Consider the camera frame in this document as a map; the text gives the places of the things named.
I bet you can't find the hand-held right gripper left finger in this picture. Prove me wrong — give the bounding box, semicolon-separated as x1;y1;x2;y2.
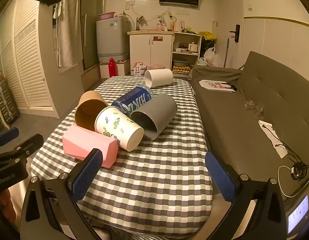
21;148;104;240

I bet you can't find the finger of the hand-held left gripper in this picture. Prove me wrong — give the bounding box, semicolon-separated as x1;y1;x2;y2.
0;127;20;152
0;133;44;167

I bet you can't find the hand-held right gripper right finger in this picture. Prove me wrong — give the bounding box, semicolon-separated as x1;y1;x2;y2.
205;151;287;240

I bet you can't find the pink faceted cup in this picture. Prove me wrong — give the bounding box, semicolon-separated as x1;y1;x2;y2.
62;124;119;168

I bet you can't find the white leaf print paper cup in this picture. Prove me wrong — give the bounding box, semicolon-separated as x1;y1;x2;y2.
95;106;144;152

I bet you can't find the brown paper cup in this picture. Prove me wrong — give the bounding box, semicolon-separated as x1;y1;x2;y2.
75;91;109;132

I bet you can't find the grey cup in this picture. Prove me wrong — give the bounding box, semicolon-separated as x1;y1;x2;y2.
130;94;178;141

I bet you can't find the dark suitcase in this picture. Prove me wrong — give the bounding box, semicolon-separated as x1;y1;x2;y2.
0;71;20;128

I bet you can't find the grey sofa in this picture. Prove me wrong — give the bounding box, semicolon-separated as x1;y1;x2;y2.
189;51;309;207

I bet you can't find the grey white checkered tablecloth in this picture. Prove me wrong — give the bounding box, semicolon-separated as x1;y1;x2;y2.
31;76;214;239

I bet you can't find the white cloth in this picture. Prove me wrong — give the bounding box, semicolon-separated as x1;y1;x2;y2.
258;120;289;159

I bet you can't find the white louvered wardrobe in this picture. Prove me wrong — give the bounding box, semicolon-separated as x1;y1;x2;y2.
0;0;60;118

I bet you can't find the crumpled clear plastic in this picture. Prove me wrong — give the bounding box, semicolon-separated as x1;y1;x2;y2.
243;99;266;117

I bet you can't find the grey device with screen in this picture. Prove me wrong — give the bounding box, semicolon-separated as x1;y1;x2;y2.
283;194;309;237

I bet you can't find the blue drink can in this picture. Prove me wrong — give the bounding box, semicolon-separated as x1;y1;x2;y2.
111;85;155;117

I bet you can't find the white printed tote bag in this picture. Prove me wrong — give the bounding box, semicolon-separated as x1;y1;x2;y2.
198;79;238;93

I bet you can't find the white stand box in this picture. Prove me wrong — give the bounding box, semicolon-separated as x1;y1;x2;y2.
99;60;131;79

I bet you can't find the white carton pack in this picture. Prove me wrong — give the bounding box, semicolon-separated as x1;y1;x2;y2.
133;62;147;77

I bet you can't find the white hanging towel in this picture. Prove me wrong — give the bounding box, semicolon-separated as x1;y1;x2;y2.
53;0;83;68

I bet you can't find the white plastic bag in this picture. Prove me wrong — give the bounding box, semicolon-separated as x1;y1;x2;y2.
198;47;220;67

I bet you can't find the white open shelf unit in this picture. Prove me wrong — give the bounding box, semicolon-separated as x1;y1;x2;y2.
172;32;202;74

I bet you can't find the white washing machine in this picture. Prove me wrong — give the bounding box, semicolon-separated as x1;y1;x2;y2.
96;16;131;63

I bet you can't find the white sink cabinet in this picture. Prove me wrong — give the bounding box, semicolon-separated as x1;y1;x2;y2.
127;29;175;77

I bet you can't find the yellow bag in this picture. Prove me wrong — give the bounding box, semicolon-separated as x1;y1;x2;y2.
199;31;217;42

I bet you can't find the pink basin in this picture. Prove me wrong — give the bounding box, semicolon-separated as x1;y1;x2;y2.
98;12;116;21

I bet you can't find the white door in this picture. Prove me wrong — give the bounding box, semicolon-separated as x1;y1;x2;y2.
216;0;245;68

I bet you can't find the white cable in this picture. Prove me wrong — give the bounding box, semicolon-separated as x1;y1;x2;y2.
277;165;309;198

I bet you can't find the black cable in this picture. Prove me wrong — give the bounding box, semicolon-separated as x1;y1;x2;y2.
263;122;309;180

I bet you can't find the mop handle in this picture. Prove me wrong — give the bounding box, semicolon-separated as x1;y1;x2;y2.
223;38;230;68

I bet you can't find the black door handle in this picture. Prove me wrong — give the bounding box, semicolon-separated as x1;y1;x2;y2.
229;24;241;43

